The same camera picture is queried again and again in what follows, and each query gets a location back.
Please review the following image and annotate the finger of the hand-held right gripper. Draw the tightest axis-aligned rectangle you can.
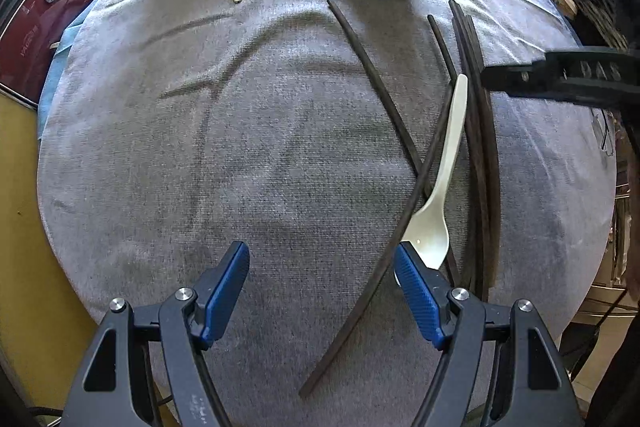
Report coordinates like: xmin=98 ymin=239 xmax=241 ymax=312
xmin=480 ymin=57 xmax=563 ymax=98

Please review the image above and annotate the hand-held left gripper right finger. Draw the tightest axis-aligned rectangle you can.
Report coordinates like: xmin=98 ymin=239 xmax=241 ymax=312
xmin=394 ymin=242 xmax=586 ymax=427

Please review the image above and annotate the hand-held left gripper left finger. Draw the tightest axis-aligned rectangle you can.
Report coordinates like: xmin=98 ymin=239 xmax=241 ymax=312
xmin=62 ymin=241 xmax=250 ymax=427

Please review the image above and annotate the white plastic spoon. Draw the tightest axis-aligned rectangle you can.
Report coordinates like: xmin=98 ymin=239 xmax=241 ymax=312
xmin=394 ymin=74 xmax=469 ymax=288

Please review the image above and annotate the grey tablecloth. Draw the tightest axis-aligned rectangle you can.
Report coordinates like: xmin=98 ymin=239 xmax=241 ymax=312
xmin=37 ymin=0 xmax=619 ymax=427

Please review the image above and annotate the blue cloth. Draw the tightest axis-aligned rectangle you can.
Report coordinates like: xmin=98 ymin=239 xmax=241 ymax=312
xmin=36 ymin=13 xmax=86 ymax=142

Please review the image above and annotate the dark red appliance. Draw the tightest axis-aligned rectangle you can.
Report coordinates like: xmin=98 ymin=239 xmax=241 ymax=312
xmin=0 ymin=0 xmax=147 ymax=108

